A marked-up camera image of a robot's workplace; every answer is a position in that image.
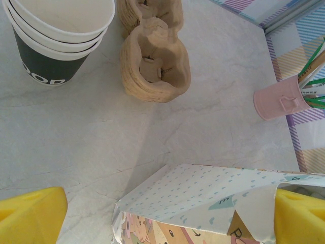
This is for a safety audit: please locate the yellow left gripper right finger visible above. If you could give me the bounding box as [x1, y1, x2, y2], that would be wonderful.
[274, 188, 325, 244]

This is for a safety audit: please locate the aluminium frame post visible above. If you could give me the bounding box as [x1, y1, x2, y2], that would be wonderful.
[258, 4, 325, 35]

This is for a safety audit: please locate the green paper wrapped straw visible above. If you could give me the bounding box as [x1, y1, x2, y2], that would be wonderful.
[307, 98, 325, 110]
[297, 37, 325, 79]

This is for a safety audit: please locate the stack of cardboard cup carriers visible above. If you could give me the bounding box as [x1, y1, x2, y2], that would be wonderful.
[115, 0, 191, 104]

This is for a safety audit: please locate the cartoon animal paper gift bag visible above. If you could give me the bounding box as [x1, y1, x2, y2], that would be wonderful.
[111, 164, 325, 244]

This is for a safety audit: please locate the pink metal bucket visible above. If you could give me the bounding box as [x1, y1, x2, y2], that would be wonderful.
[253, 74, 325, 121]

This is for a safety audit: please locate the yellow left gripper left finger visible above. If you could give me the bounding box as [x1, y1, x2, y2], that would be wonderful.
[0, 187, 69, 244]

